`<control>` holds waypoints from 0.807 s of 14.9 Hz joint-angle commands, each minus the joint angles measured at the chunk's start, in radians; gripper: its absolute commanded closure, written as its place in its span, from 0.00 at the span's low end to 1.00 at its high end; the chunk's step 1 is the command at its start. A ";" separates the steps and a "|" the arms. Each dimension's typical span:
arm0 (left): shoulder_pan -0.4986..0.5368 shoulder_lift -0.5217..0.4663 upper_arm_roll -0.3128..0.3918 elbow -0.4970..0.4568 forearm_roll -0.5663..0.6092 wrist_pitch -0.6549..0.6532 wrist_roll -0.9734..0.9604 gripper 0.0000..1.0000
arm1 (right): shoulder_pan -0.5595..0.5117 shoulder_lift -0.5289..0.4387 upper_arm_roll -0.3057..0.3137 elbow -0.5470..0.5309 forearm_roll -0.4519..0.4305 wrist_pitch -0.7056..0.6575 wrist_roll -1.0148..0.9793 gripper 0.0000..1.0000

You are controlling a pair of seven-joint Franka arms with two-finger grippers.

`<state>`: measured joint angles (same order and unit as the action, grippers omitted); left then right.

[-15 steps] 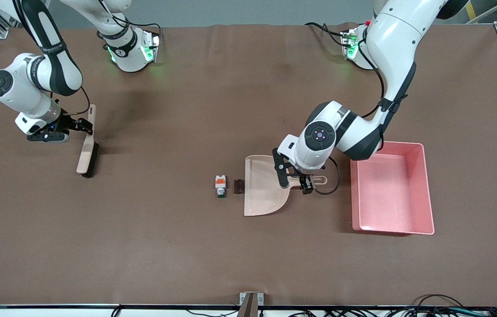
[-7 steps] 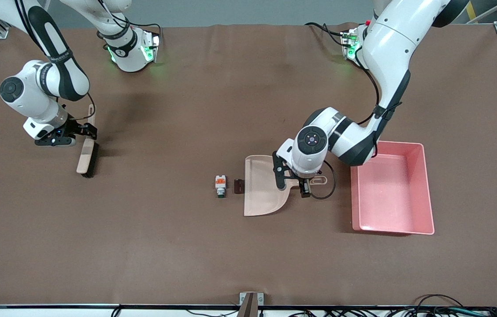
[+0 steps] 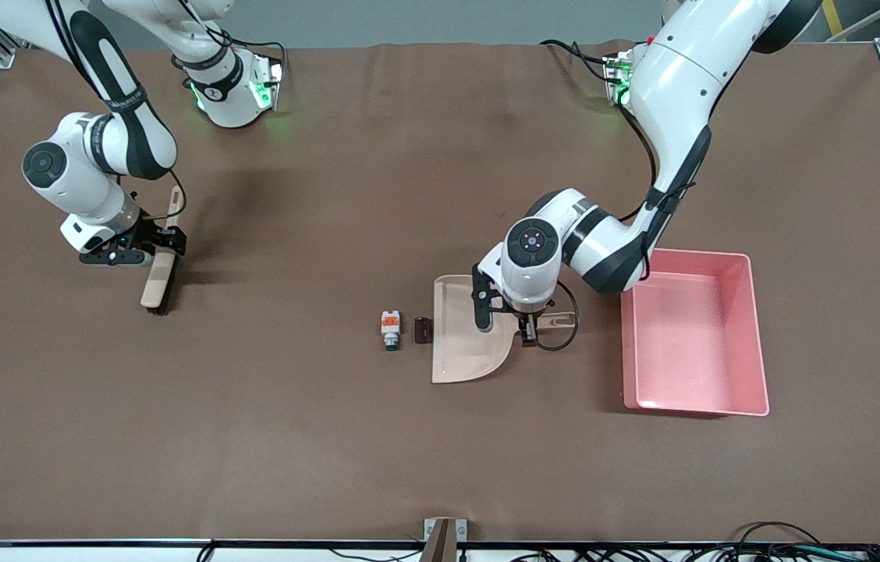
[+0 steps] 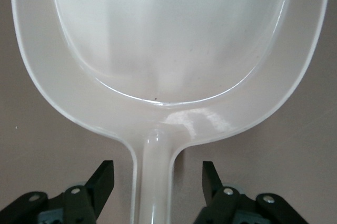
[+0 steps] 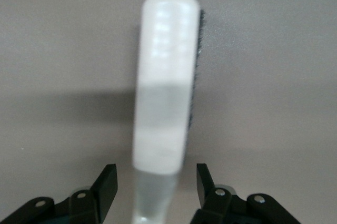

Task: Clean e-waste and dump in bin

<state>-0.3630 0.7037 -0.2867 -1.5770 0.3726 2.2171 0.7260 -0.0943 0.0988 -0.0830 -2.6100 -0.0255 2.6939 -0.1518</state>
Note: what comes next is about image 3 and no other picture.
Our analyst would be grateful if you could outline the black tangled cable bundle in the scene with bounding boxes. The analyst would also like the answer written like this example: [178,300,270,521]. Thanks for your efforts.
[456,543,880,562]

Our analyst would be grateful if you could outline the black base cable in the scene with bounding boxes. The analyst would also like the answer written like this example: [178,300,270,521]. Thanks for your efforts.
[539,38,615,84]
[218,30,287,63]

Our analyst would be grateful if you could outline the beige hand brush black bristles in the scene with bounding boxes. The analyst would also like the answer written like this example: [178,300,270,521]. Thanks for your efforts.
[140,187,186,317]

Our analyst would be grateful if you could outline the silver left base connector bracket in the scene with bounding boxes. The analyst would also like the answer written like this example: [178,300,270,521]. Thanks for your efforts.
[603,50,636,108]

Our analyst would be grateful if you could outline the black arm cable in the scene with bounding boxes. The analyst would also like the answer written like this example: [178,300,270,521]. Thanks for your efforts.
[534,100,700,353]
[136,167,190,225]

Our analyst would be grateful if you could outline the beige plastic dustpan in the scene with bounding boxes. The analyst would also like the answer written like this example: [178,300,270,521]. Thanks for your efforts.
[431,274,580,386]

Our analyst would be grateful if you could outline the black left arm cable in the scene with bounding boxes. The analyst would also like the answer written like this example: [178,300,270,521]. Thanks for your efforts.
[534,100,700,353]

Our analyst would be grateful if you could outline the pink plastic bin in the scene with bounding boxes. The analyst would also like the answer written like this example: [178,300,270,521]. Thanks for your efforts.
[619,247,771,418]

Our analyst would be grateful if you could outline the silver right base connector bracket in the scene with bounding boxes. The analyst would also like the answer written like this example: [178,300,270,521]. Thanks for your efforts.
[251,53,286,112]

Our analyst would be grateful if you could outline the grey metal mounting bracket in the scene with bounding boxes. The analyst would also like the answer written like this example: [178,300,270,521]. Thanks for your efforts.
[423,517,469,542]

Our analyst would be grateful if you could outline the black cable loop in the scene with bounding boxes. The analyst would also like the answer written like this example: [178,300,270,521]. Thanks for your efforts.
[732,521,825,552]

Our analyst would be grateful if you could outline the brown slanted post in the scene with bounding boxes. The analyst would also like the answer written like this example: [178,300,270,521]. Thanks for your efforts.
[418,521,458,562]

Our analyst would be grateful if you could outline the silver base connector bracket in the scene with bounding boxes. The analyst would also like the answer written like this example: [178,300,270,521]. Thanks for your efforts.
[251,53,286,112]
[603,50,636,108]

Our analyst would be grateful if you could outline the black left base cable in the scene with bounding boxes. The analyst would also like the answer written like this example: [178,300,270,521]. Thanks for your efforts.
[539,38,615,84]

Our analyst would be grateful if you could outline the black right base cable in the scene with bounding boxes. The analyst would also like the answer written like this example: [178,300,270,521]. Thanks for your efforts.
[218,30,287,63]

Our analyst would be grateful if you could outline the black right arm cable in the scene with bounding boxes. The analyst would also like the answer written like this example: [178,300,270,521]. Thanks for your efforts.
[136,167,190,225]

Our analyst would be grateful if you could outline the brown table mat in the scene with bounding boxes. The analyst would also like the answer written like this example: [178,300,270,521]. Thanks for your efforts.
[0,39,880,544]

